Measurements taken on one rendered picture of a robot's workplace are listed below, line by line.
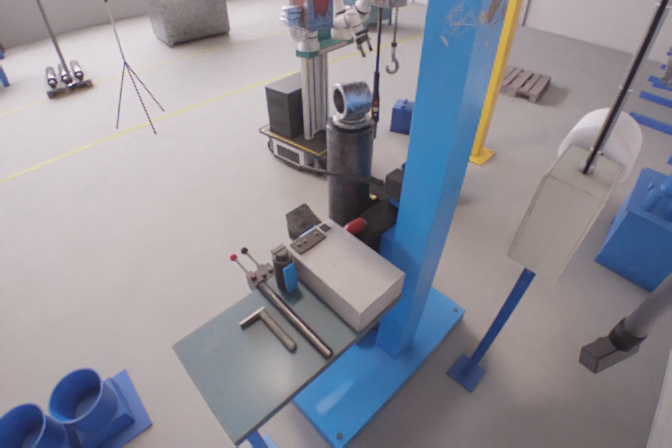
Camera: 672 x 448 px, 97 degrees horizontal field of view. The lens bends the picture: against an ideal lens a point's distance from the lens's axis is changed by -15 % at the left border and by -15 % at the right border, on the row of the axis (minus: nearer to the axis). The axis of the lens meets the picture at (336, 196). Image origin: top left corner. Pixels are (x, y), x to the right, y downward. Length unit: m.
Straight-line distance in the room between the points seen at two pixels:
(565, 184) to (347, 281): 0.78
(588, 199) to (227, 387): 1.27
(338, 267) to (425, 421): 1.31
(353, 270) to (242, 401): 0.57
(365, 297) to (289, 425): 1.25
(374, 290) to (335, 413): 1.08
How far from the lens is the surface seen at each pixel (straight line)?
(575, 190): 1.24
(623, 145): 1.49
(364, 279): 1.25
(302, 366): 1.23
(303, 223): 1.72
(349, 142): 1.49
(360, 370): 2.25
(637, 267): 3.49
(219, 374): 1.27
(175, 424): 2.45
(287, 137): 3.75
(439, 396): 2.39
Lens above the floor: 2.19
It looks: 40 degrees down
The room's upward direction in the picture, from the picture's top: straight up
